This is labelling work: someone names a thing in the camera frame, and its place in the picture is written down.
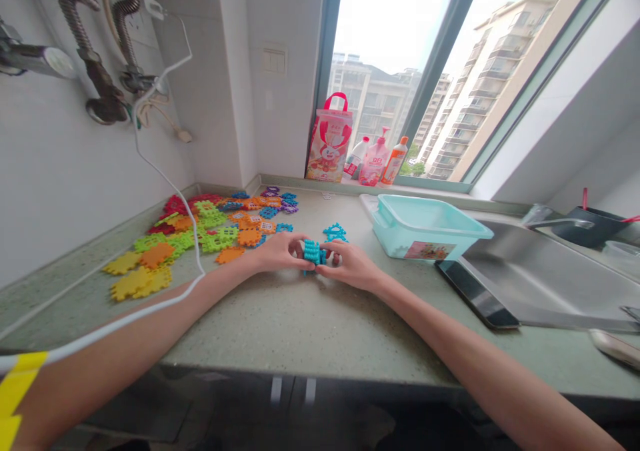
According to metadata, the white bottle with red cap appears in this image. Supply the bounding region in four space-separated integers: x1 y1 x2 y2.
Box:
343 136 371 180

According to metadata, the person's right hand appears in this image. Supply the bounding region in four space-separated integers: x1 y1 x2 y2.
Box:
315 238 387 294

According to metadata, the pile of colourful block tiles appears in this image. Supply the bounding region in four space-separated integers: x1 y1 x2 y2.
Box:
101 186 301 303

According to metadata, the white light switch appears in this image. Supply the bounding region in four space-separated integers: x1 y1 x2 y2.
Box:
261 45 290 77

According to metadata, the steel sink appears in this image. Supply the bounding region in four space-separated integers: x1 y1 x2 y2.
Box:
459 215 640 334

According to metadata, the clear plastic container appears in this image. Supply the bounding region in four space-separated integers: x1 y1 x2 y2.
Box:
601 240 640 278

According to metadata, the orange bottle with white cap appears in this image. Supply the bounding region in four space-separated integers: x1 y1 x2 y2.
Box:
378 136 411 187

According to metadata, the window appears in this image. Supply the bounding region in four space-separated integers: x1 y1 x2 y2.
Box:
313 0 632 196

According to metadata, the blue triangular block tile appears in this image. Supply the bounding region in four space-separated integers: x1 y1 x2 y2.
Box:
321 222 350 245

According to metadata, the thick flexible metal hose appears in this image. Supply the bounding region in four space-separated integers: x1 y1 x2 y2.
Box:
55 0 132 126

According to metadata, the cabinet under counter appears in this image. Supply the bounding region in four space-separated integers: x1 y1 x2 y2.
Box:
65 363 506 451

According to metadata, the white cable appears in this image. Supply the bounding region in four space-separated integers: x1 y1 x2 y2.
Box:
0 1 207 373

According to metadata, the person's left hand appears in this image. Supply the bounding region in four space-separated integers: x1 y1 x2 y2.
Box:
255 232 308 274

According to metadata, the black pot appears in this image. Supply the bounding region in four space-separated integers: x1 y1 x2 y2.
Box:
549 187 640 250

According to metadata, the red and white gift bag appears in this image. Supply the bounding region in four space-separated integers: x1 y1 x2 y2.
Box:
305 92 355 184

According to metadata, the white oval object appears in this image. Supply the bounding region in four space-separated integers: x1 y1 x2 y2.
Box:
588 328 640 371

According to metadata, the blue block assembly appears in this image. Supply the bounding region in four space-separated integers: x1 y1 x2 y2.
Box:
300 238 332 278

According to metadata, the teal plastic storage box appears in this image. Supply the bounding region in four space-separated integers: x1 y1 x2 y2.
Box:
371 193 495 262

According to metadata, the chrome faucet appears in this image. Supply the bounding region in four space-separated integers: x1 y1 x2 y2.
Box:
521 203 597 232

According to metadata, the thin flexible metal hose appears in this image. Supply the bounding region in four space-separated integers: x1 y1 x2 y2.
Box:
111 0 160 96

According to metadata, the pink pump bottle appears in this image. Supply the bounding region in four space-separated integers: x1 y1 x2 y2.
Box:
358 126 393 188

